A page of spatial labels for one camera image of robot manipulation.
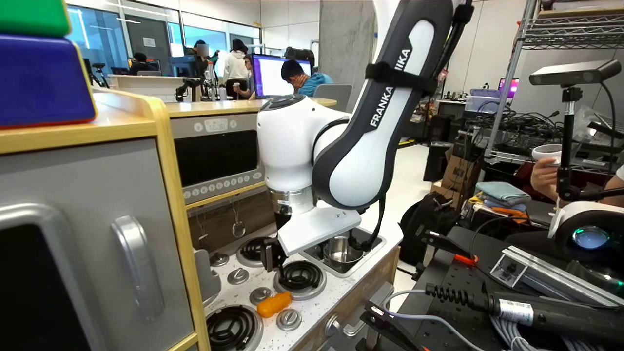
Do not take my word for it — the black backpack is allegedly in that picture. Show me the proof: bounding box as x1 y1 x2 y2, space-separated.
398 193 460 269

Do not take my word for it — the white VR controller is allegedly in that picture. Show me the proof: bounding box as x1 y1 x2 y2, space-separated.
530 142 566 166

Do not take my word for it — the bare person hand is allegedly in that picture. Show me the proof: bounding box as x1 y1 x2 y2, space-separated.
529 158 564 205

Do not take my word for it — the person in white shirt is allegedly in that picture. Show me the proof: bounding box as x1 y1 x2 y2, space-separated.
220 37 254 101

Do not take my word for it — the person forearm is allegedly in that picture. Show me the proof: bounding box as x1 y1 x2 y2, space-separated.
601 164 624 199

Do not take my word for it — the black clamp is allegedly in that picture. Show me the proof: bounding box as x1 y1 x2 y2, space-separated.
359 300 427 351

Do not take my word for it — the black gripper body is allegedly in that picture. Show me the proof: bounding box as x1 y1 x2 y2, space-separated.
271 201 293 244

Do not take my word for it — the black camera stand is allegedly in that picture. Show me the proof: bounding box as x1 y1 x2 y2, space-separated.
556 84 585 201

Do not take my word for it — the black toy stove burner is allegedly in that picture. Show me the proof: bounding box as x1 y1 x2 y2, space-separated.
236 234 283 269
205 302 265 351
273 259 328 300

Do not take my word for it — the orange toy object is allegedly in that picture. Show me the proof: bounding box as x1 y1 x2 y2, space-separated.
256 290 295 320

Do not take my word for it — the grey oven door handle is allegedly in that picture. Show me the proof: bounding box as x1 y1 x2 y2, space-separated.
109 214 168 320

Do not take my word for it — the grey toy microwave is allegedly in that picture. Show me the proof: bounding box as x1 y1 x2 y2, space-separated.
170 111 267 205

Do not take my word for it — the metal shelf pole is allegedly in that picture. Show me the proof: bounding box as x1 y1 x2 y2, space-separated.
484 0 542 160

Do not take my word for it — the computer monitor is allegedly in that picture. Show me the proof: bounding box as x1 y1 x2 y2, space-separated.
252 54 314 99

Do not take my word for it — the person in blue shirt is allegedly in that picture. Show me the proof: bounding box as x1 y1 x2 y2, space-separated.
279 58 335 99

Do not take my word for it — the blue block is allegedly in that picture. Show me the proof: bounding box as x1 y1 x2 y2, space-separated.
0 33 98 129

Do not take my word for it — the blue folded cloth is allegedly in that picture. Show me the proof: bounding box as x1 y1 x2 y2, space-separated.
474 179 532 210

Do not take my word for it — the grey toy sink basin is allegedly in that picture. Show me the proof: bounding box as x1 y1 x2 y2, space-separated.
298 222 386 277

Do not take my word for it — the silver pot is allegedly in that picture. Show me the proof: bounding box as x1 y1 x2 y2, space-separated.
322 232 367 267

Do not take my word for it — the black cable connector plug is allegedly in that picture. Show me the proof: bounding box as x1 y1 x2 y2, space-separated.
423 281 624 347

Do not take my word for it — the black stereo camera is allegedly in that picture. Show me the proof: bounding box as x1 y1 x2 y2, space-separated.
527 58 622 88

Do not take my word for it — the wooden toy kitchen unit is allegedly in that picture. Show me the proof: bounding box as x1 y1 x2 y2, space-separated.
0 86 406 351

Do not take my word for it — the green block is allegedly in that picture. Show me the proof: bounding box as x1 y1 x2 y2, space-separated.
0 0 72 37

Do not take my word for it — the white VR headset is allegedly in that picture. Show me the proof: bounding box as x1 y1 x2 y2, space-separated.
548 201 624 263

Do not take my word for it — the seated person in dark clothes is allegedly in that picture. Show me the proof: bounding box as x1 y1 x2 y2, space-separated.
127 51 160 76

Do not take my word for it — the orange handled tool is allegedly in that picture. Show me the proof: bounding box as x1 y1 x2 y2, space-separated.
419 230 484 269

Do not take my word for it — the person in black shirt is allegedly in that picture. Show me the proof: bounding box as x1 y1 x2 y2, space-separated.
187 37 218 86

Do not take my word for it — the silver aluminium extrusion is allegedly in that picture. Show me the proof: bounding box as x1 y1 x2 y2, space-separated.
490 244 624 308

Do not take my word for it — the brown cardboard box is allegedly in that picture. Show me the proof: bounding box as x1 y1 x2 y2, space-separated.
431 154 484 210

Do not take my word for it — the white cable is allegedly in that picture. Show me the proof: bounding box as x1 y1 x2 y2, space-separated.
382 288 486 351

